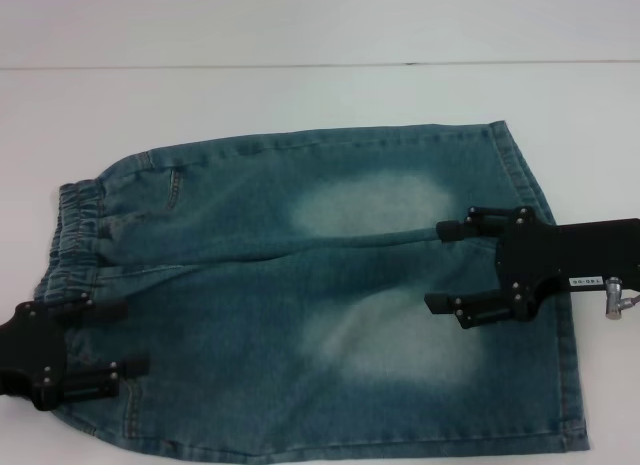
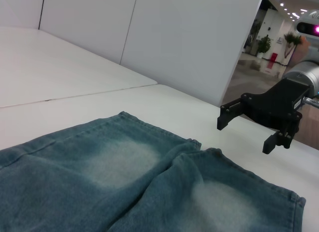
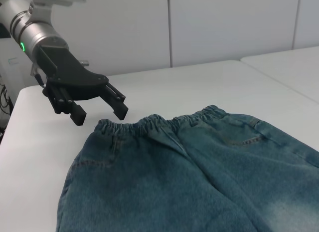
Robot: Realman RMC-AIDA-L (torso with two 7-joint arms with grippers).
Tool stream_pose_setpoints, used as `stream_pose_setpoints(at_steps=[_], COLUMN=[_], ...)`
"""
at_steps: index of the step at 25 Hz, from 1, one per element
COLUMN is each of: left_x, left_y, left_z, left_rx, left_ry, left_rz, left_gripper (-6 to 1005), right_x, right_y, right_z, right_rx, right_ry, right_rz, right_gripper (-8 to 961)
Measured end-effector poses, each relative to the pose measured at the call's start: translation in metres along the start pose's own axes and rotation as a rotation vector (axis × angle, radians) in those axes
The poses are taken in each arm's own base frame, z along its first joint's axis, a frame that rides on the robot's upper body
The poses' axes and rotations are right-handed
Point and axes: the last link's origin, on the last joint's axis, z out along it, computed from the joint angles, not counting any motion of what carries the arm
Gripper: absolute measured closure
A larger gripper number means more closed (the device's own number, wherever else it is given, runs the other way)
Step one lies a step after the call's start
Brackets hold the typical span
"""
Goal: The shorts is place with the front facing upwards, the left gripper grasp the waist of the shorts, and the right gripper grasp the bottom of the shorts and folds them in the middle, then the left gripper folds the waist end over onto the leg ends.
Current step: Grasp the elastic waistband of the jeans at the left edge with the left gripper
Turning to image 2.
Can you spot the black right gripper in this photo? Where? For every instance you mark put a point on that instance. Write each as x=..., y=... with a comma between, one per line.
x=276, y=104

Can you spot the blue denim shorts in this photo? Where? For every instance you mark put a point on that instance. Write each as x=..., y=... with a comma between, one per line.
x=99, y=179

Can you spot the red standing sign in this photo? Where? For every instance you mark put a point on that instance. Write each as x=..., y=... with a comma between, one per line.
x=272, y=58

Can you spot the green potted plant white pot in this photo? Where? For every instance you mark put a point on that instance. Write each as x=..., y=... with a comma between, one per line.
x=264, y=45

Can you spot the tall palm-like plant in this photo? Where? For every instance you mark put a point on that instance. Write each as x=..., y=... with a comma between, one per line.
x=292, y=38

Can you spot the white partition panel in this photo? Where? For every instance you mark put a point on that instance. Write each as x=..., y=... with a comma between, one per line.
x=20, y=7
x=87, y=22
x=187, y=42

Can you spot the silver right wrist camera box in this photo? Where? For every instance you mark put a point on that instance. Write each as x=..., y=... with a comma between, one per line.
x=309, y=20

